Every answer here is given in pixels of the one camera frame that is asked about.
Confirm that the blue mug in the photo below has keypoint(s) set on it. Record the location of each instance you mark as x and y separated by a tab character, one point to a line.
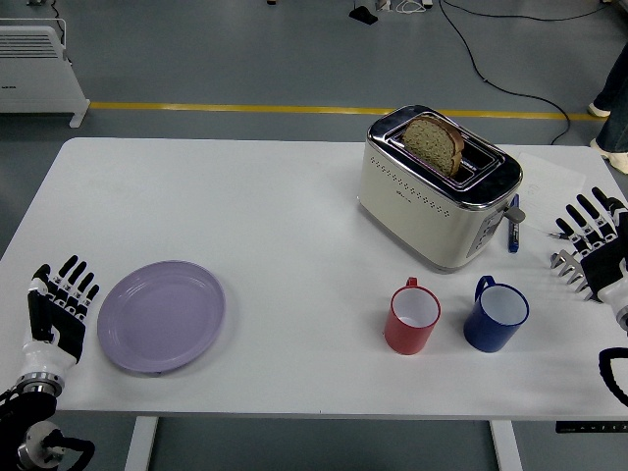
486	336

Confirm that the purple plate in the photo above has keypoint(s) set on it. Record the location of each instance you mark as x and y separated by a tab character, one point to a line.
162	316

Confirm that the metal toast rack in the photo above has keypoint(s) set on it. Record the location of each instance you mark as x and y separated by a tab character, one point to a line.
569	270

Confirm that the white electric heater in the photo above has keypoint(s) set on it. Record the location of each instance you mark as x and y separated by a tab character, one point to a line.
34	73

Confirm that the blue marker pen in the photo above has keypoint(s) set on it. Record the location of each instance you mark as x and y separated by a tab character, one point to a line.
513	235

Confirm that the white paper sheet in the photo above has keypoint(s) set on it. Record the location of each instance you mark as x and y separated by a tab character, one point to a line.
549	181

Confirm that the yellow floor tape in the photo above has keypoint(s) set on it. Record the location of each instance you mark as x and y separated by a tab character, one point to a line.
245	107

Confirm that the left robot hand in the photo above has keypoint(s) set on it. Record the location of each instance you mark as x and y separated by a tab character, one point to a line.
68	338

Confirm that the black table control panel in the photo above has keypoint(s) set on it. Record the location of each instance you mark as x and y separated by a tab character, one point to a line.
589	427

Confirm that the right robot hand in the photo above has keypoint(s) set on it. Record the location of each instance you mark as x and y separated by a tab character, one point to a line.
606	262

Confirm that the person in light shoes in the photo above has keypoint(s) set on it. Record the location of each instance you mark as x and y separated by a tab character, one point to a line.
615	127

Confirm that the black floor stand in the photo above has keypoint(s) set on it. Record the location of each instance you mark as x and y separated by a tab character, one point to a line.
363	14

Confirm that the white table leg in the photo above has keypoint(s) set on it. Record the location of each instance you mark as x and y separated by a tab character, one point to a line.
140	446
507	446

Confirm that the red mug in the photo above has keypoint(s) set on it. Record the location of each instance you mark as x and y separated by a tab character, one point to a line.
407	338

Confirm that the cream and chrome toaster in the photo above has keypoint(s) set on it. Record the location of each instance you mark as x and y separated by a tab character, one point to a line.
417	211

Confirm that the brown bread slice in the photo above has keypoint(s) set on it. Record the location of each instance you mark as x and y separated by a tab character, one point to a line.
432	142

